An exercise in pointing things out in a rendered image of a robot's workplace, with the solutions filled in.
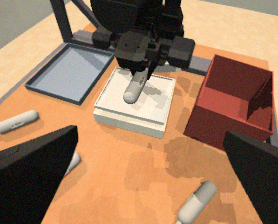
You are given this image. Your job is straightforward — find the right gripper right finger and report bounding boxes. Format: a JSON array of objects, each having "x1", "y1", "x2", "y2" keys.
[{"x1": 223, "y1": 131, "x2": 278, "y2": 224}]

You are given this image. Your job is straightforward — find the white digital scale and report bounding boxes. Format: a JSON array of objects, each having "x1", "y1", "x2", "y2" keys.
[{"x1": 93, "y1": 67, "x2": 176, "y2": 138}]

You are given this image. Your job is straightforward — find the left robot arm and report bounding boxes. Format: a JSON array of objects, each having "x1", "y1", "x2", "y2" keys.
[{"x1": 90, "y1": 0, "x2": 184, "y2": 72}]

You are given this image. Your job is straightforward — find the grey gas cylinder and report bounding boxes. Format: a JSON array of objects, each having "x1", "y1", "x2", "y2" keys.
[
  {"x1": 175, "y1": 181, "x2": 217, "y2": 224},
  {"x1": 0, "y1": 110, "x2": 39, "y2": 134},
  {"x1": 65, "y1": 152, "x2": 81, "y2": 175},
  {"x1": 123, "y1": 68, "x2": 148, "y2": 104}
]

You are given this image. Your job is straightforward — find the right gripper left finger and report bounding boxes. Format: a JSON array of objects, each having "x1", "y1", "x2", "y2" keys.
[{"x1": 0, "y1": 125, "x2": 79, "y2": 224}]

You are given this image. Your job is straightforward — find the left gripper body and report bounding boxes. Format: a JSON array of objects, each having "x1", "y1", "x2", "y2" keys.
[{"x1": 92, "y1": 4, "x2": 196, "y2": 69}]

